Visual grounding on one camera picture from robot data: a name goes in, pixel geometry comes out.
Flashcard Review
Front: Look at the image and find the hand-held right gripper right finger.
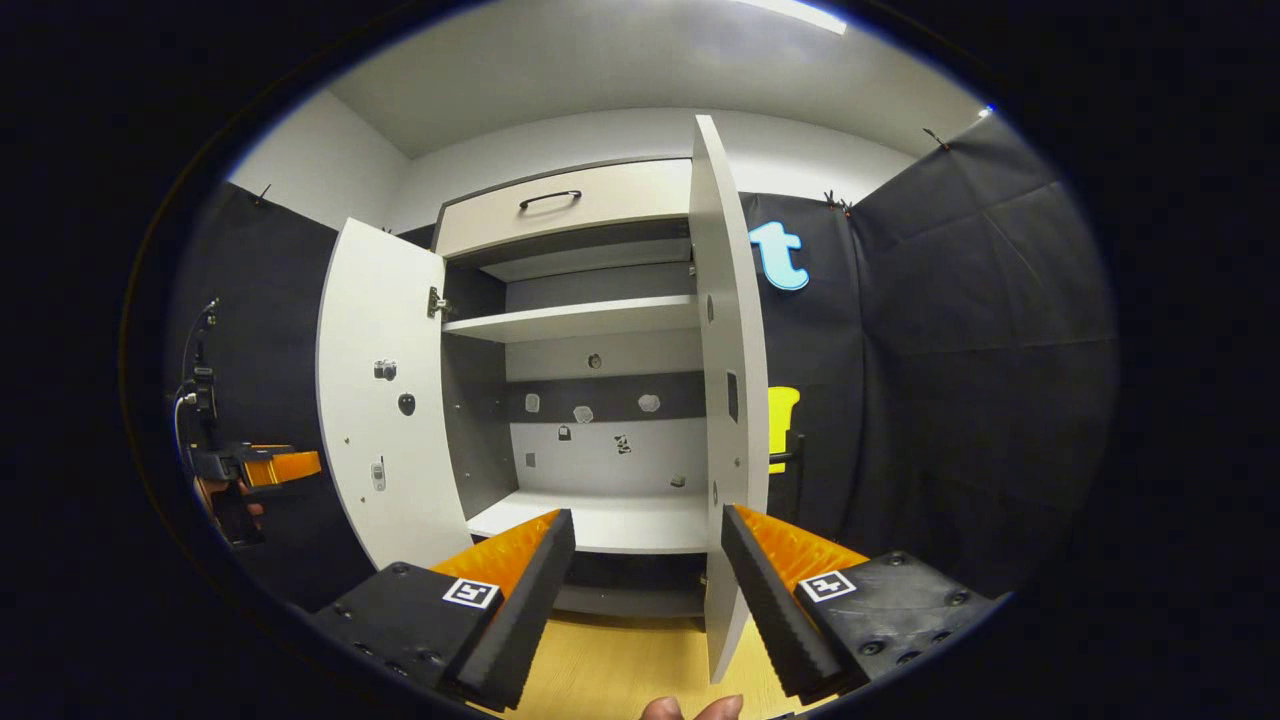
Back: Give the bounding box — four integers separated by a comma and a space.
720, 504, 1006, 703

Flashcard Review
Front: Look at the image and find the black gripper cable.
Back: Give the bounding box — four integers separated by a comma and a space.
173, 297, 223, 451

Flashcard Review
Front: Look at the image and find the long ceiling light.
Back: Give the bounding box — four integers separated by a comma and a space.
735, 0, 849, 36

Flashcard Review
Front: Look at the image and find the white cabinet drawer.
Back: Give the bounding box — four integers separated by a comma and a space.
433, 158, 694, 259

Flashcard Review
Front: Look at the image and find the black door handle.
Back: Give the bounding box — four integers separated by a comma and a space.
768, 433, 808, 523

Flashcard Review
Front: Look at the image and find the white headphones-sticker cabinet door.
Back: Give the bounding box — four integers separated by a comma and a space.
688, 114, 771, 686

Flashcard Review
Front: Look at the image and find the white cabinet shelf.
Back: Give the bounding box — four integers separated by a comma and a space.
441, 294, 699, 345

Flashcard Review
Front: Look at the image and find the white double-door shoe cabinet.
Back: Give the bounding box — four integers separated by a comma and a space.
430, 155, 713, 619

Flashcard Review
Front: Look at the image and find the black backdrop cloth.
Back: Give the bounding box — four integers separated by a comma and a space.
160, 110, 1119, 611

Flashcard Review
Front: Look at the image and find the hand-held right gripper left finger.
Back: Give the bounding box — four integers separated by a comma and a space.
308, 508, 578, 713

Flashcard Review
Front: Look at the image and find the white camera-sticker cabinet door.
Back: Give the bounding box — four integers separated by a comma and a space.
316, 217, 476, 571

